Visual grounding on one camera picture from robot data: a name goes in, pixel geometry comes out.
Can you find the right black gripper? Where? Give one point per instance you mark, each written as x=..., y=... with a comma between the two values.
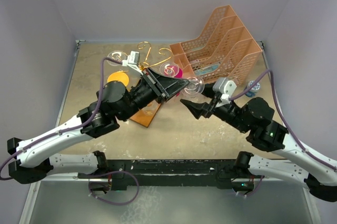
x=205, y=109

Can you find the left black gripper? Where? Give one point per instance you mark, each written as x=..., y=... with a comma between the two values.
x=161, y=86

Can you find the pink plastic wine glass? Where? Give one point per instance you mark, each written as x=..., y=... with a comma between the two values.
x=174, y=71

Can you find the clear champagne flute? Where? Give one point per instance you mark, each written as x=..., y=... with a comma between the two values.
x=164, y=64

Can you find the clear wine glass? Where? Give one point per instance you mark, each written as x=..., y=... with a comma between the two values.
x=150, y=108
x=194, y=88
x=116, y=57

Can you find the yellow plastic wine glass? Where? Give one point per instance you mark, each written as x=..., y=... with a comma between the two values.
x=120, y=77

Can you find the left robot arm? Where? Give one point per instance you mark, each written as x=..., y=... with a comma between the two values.
x=36, y=158

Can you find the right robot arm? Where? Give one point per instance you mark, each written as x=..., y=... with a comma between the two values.
x=301, y=165

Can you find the blue white round tin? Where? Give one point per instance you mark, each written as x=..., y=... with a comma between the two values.
x=254, y=90

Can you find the orange plastic file organizer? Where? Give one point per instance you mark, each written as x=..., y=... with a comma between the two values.
x=225, y=48

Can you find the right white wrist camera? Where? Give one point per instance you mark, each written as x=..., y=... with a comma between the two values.
x=224, y=89

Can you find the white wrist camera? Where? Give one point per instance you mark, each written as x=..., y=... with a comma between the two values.
x=132, y=62
x=224, y=89

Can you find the gold wire wine glass rack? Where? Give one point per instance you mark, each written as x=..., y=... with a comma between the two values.
x=153, y=58

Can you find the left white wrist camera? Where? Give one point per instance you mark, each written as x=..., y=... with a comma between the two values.
x=132, y=62

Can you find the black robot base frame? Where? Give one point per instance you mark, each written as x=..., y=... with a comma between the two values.
x=219, y=173

